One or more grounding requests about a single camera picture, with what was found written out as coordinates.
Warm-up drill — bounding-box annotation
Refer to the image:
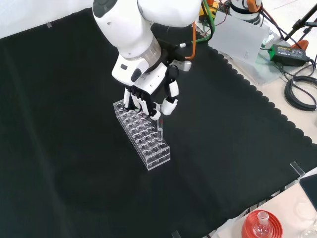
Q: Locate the coiled black cable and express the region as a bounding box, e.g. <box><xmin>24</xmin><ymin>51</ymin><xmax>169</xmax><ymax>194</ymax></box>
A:
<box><xmin>284</xmin><ymin>75</ymin><xmax>317</xmax><ymax>112</ymax></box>

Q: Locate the clear base plate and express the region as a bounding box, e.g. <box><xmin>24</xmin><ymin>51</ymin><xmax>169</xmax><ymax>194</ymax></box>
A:
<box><xmin>208</xmin><ymin>24</ymin><xmax>294</xmax><ymax>86</ymax></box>

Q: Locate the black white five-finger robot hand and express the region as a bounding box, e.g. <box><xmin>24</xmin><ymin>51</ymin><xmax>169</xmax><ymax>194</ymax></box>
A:
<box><xmin>111</xmin><ymin>54</ymin><xmax>180</xmax><ymax>119</ymax></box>

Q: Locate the clear round-bottom flask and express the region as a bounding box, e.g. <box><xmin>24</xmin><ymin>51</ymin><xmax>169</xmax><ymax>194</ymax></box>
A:
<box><xmin>252</xmin><ymin>211</ymin><xmax>271</xmax><ymax>238</ymax></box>

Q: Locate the clear glass beaker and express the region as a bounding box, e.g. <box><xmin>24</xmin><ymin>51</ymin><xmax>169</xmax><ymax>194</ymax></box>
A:
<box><xmin>293</xmin><ymin>198</ymin><xmax>317</xmax><ymax>223</ymax></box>

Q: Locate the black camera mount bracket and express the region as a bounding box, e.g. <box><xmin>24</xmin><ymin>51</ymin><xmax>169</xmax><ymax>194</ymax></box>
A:
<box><xmin>151</xmin><ymin>23</ymin><xmax>185</xmax><ymax>65</ymax></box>

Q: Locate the black bench cloth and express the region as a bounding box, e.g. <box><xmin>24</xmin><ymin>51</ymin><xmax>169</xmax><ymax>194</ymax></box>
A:
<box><xmin>0</xmin><ymin>7</ymin><xmax>317</xmax><ymax>238</ymax></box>

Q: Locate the clear glass test tube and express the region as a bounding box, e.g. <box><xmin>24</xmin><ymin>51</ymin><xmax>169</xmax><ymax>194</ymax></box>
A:
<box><xmin>157</xmin><ymin>104</ymin><xmax>164</xmax><ymax>142</ymax></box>

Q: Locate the black power adapter green label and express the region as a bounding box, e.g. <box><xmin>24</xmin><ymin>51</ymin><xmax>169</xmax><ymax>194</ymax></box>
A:
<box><xmin>269</xmin><ymin>44</ymin><xmax>311</xmax><ymax>67</ymax></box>

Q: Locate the orange clamp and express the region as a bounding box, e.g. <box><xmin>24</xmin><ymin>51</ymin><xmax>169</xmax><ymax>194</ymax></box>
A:
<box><xmin>291</xmin><ymin>39</ymin><xmax>309</xmax><ymax>50</ymax></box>

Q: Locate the green cable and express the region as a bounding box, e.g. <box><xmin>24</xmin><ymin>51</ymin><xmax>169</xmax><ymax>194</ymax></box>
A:
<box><xmin>192</xmin><ymin>0</ymin><xmax>215</xmax><ymax>44</ymax></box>

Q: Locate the robot arm base ring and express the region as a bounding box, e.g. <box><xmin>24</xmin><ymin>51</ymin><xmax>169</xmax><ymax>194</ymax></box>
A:
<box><xmin>229</xmin><ymin>0</ymin><xmax>264</xmax><ymax>25</ymax></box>

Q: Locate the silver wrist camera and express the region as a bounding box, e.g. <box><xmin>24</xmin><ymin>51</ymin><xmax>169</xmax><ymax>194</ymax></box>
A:
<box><xmin>173</xmin><ymin>59</ymin><xmax>193</xmax><ymax>72</ymax></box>

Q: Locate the orange flat cable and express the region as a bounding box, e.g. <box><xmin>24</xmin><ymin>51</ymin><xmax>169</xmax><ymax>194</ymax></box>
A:
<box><xmin>184</xmin><ymin>21</ymin><xmax>198</xmax><ymax>60</ymax></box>

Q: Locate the black tablet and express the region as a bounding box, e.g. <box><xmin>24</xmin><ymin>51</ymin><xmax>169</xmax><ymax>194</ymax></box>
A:
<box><xmin>299</xmin><ymin>173</ymin><xmax>317</xmax><ymax>207</ymax></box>

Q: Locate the pale grey board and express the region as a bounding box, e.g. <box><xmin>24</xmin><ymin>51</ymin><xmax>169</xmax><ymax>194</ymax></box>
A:
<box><xmin>208</xmin><ymin>11</ymin><xmax>270</xmax><ymax>67</ymax></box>

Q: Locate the orange base connector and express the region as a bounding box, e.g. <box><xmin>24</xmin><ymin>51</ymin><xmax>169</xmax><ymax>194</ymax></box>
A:
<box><xmin>245</xmin><ymin>0</ymin><xmax>263</xmax><ymax>12</ymax></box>

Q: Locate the yellow stop button box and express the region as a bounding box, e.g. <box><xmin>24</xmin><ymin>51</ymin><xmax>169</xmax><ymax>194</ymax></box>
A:
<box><xmin>199</xmin><ymin>0</ymin><xmax>220</xmax><ymax>22</ymax></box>

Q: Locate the red ribbed ring stand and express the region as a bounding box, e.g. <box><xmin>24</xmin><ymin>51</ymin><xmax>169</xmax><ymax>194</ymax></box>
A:
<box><xmin>241</xmin><ymin>210</ymin><xmax>283</xmax><ymax>238</ymax></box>

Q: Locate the clear acrylic test tube rack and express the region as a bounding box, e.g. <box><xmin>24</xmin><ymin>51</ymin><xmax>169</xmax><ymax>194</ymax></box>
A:
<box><xmin>113</xmin><ymin>100</ymin><xmax>171</xmax><ymax>171</ymax></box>

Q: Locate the black tripod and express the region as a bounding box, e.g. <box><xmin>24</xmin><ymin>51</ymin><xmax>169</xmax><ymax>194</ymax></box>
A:
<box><xmin>282</xmin><ymin>3</ymin><xmax>317</xmax><ymax>43</ymax></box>

